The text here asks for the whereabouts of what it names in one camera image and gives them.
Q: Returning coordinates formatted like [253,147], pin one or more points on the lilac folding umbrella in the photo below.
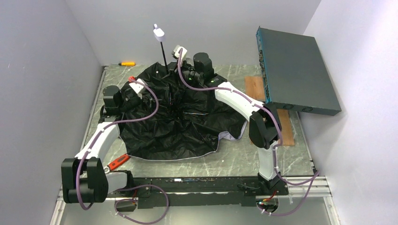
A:
[175,122]

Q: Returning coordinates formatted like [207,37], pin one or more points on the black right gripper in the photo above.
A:
[179,71]

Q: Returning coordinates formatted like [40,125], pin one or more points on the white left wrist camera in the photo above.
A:
[138,85]

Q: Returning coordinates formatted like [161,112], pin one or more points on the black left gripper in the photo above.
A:
[146,99]

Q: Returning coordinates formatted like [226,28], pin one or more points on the red handled adjustable wrench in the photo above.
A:
[116,163]

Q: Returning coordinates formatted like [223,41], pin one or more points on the brown wooden board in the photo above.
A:
[254,88]

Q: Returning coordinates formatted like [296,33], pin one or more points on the aluminium frame rail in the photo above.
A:
[304,205]

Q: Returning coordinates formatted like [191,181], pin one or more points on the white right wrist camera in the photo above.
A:
[179,53]

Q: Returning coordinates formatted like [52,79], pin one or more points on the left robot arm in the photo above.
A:
[84,178]

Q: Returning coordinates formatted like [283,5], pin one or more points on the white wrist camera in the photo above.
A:
[138,85]
[179,53]

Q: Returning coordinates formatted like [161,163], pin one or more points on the dark teal flat box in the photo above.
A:
[294,74]

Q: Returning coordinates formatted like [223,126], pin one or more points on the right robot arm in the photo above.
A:
[265,131]

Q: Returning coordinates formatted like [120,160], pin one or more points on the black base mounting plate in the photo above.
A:
[199,191]

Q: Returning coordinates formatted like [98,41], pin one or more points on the orange handled tool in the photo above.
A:
[128,64]

